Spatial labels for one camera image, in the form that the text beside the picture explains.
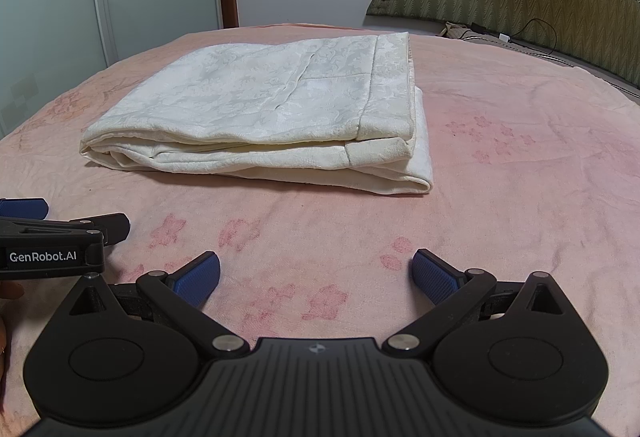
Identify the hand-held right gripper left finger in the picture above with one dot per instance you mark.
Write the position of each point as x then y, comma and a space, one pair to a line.
200, 273

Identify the cream patterned pants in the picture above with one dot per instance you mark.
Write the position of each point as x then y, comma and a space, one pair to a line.
250, 92

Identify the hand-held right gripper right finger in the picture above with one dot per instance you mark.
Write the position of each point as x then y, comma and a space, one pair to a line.
434, 272

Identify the white charger plug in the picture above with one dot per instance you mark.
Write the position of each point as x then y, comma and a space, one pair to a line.
504, 38

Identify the pink flower-print bed sheet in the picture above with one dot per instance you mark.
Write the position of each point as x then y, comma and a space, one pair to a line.
500, 192

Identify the person's left hand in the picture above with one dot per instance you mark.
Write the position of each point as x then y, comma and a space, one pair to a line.
10, 291

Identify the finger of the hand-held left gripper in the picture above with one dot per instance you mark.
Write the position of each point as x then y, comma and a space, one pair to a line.
112, 226
25, 208

